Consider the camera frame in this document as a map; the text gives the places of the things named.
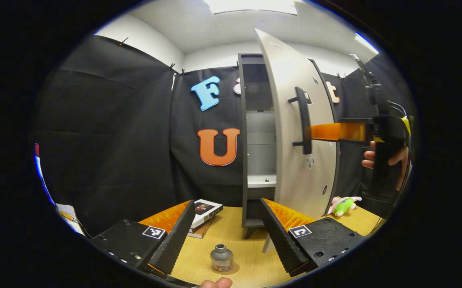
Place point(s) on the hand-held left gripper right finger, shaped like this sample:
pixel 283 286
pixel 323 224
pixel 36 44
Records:
pixel 278 240

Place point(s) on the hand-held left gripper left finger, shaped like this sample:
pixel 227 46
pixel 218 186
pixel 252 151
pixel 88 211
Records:
pixel 174 240

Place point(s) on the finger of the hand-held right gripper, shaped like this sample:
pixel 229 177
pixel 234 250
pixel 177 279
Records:
pixel 334 131

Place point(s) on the silver bottle with pink label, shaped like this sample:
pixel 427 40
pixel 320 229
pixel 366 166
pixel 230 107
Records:
pixel 221 258

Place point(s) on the round brown coaster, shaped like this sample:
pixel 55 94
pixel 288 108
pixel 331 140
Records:
pixel 235 268

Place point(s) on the grey cabinet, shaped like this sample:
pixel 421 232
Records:
pixel 260 132

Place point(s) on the white cabinet shelf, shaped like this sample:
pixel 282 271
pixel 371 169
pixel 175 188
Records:
pixel 260 180

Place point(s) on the brown book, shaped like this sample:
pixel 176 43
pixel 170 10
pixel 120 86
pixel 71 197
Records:
pixel 200 233

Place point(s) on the green pink plush toy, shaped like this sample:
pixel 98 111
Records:
pixel 343 206

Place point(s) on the white paper sheet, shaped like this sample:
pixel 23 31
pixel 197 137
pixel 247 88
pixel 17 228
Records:
pixel 70 224

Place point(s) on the black backdrop cloth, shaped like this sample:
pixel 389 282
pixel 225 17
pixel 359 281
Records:
pixel 114 140

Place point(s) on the long ceiling light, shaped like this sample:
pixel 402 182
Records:
pixel 250 6

